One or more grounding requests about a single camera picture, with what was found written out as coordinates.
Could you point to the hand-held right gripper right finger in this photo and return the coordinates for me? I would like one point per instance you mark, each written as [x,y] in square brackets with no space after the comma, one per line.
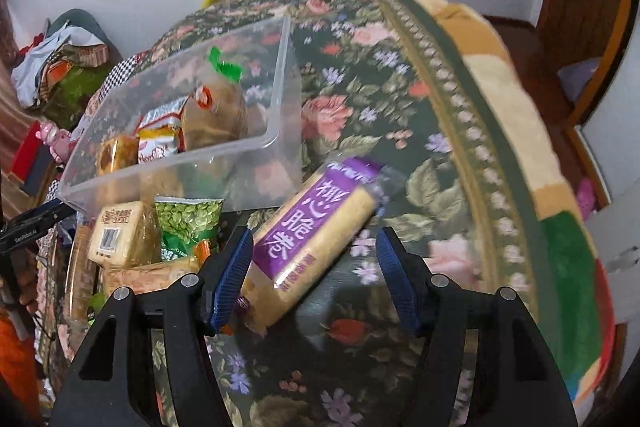
[396,279]

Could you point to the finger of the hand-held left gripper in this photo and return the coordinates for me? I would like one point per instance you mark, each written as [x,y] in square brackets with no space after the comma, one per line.
[42,212]

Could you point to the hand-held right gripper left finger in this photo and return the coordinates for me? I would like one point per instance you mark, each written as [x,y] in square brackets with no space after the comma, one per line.
[229,278]

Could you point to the purple wafer roll packet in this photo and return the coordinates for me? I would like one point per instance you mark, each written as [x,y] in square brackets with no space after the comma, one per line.
[305,237]

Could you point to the clear plastic container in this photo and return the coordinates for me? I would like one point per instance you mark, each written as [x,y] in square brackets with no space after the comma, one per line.
[200,162]

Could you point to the red box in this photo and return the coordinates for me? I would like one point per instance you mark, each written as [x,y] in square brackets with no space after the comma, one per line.
[32,157]

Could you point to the green pea snack packet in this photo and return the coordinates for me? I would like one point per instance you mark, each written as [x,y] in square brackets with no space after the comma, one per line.
[187,219]

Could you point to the pink plush toy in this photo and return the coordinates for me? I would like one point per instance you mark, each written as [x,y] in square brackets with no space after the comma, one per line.
[55,139]

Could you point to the long tan cracker packet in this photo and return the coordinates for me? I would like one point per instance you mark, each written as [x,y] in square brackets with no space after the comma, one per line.
[150,277]

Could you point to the barcode cracker packet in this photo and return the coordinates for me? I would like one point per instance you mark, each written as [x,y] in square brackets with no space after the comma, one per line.
[125,234]

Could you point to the orange bread packet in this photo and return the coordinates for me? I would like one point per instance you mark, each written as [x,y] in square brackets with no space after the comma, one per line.
[117,154]

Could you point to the orange cloth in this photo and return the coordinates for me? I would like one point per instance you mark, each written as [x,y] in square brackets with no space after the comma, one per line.
[17,367]

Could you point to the red white snack packet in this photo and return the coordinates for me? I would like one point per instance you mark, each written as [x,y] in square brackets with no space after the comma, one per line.
[157,132]

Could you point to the pile of clothes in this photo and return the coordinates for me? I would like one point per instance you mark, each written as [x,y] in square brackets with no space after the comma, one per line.
[60,67]

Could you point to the black and white checkered cloth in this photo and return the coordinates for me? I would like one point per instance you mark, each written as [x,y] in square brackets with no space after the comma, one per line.
[120,74]

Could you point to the brown bag with green top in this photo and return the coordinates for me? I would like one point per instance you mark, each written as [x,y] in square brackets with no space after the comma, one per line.
[215,107]

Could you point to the green floral blanket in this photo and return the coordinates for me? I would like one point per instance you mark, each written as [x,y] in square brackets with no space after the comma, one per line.
[380,107]

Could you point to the colourful plush blanket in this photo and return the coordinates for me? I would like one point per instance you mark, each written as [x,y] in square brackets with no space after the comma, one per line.
[540,147]

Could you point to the pink cloth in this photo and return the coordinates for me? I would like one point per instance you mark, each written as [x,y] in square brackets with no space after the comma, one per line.
[586,199]

